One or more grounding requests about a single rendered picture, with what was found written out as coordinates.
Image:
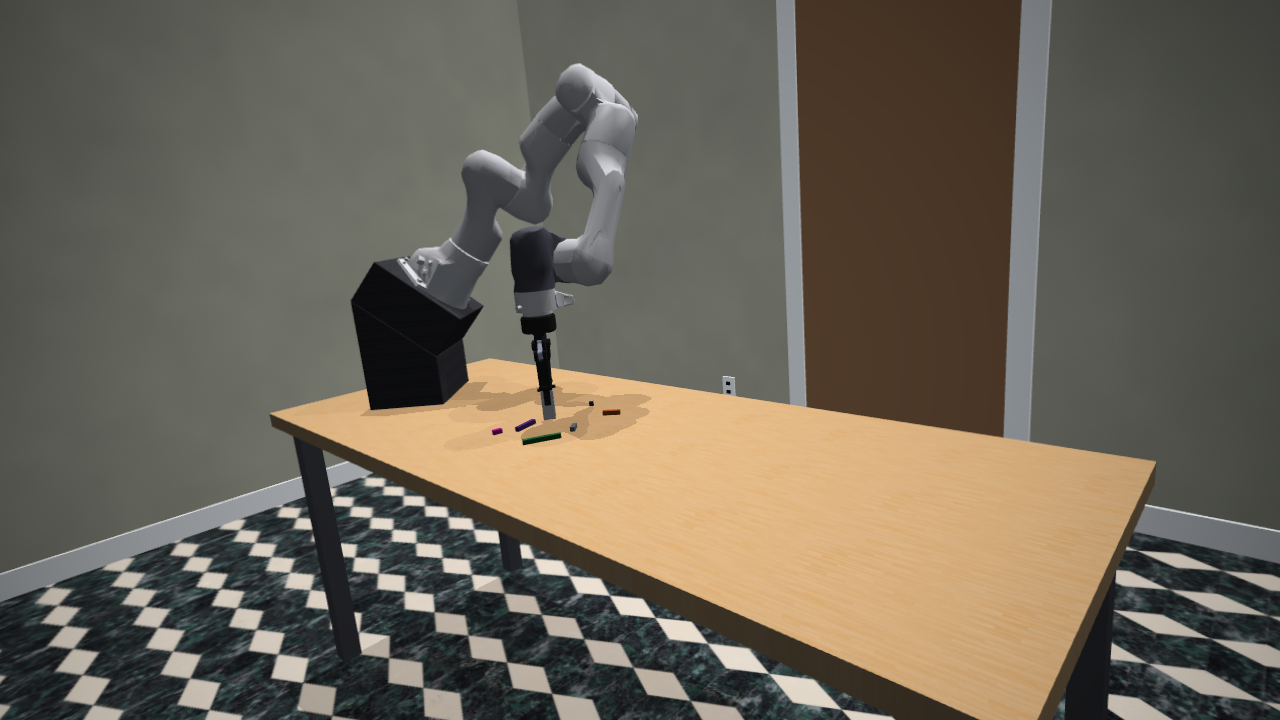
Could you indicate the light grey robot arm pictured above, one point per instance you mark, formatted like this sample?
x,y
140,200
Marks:
x,y
539,258

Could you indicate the green rod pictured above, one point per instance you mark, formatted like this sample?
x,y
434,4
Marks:
x,y
541,438

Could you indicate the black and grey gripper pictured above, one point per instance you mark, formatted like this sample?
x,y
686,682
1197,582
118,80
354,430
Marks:
x,y
539,326

